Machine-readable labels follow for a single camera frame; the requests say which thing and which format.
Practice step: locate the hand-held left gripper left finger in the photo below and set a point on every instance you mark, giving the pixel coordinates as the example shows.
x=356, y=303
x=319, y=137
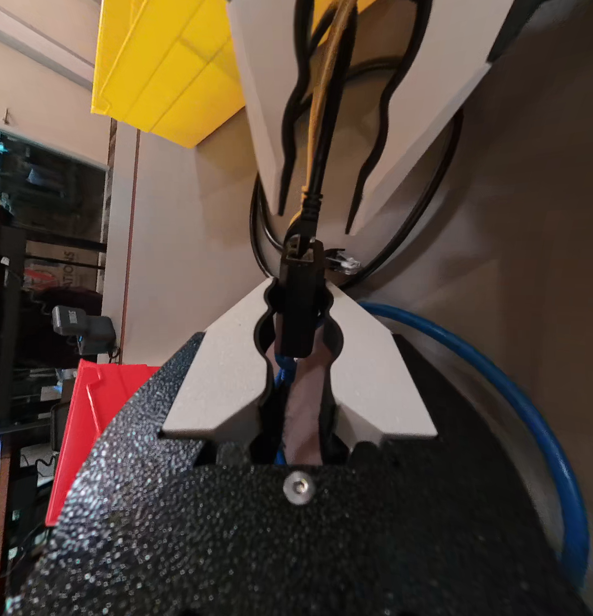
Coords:
x=219, y=380

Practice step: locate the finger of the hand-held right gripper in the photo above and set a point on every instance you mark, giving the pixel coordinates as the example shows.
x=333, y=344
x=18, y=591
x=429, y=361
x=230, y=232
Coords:
x=262, y=86
x=436, y=96

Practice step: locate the red plastic bin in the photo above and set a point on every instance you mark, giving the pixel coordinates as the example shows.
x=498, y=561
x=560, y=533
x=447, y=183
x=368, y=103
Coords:
x=99, y=399

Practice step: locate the black ethernet adapter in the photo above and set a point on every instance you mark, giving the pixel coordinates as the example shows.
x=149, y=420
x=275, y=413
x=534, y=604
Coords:
x=299, y=313

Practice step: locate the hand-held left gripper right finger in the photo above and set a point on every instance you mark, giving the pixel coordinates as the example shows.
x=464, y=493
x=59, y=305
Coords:
x=378, y=385

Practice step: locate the printed cardboard box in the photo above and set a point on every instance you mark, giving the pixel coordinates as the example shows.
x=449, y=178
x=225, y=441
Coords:
x=60, y=264

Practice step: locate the yellow plastic bin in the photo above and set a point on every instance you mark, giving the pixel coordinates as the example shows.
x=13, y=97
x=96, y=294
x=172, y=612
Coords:
x=171, y=62

